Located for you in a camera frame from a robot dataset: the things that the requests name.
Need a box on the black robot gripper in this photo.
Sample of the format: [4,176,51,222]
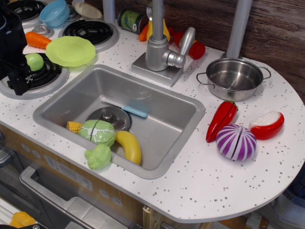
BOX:
[0,0,32,96]

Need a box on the green toy broccoli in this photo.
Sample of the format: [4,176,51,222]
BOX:
[84,144,111,170]

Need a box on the steel pot lid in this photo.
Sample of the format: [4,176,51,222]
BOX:
[86,106,132,131]

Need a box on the green toy apple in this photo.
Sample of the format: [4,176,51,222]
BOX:
[25,53,44,72]

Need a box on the front left stove burner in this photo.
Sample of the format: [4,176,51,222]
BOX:
[0,53,70,100]

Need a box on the stove burner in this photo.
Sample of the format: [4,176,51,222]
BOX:
[0,53,70,100]
[59,20,119,53]
[8,0,48,29]

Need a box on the orange toy carrot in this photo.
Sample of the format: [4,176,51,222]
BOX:
[25,31,52,49]

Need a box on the silver stove knob upper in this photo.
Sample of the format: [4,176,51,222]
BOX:
[32,24,54,38]

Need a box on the silver stove knob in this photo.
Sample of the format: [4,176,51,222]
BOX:
[32,24,54,38]
[66,4,81,22]

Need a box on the light green toy plate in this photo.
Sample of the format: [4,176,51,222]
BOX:
[45,36,96,67]

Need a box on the back left stove burner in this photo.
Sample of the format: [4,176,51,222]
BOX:
[8,0,48,29]

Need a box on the yellow toy corn cob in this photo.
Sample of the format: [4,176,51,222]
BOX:
[66,121,83,134]

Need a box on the light blue toy bowl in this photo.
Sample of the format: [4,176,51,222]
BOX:
[40,0,70,28]

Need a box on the silver stove knob back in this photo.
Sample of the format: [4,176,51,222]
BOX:
[66,4,81,22]

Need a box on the green toy cabbage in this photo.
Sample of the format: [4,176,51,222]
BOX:
[78,120,116,147]

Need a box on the back right stove burner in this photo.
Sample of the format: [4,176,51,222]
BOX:
[59,20,119,53]

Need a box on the grey support pole left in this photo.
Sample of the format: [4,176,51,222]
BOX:
[102,0,115,23]

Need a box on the grey support pole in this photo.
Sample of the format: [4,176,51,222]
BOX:
[102,0,115,23]
[221,0,253,59]

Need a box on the light blue toy stick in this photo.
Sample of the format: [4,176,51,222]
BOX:
[122,106,148,118]

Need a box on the green labelled toy can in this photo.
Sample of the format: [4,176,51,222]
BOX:
[117,9,148,34]

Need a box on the small orange toy vegetable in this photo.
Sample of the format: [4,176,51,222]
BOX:
[138,24,149,42]

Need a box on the yellow toy banana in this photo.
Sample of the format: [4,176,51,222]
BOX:
[116,131,142,165]

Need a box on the grey toy sink basin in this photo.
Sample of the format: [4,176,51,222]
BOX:
[33,65,205,179]

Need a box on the yellow toy pear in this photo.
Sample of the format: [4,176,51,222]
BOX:
[146,20,171,41]

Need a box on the yellow object bottom left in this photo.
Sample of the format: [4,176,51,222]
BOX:
[9,212,36,229]

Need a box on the silver toy faucet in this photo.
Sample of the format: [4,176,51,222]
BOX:
[132,0,195,86]

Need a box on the red toy ketchup bottle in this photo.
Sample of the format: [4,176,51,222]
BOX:
[168,27,206,60]

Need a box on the red toy chili pepper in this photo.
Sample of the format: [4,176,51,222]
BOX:
[206,100,238,143]

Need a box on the purple striped toy onion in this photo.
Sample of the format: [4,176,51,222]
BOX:
[216,125,257,161]

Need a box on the grey support pole right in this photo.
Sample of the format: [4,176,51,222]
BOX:
[221,0,253,59]

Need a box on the red white toy wedge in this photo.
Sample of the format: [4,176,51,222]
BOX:
[249,111,285,140]

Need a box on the grey oven door handle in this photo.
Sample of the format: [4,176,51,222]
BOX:
[19,166,136,229]

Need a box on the steel pot with handles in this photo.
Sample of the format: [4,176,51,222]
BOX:
[196,58,272,102]

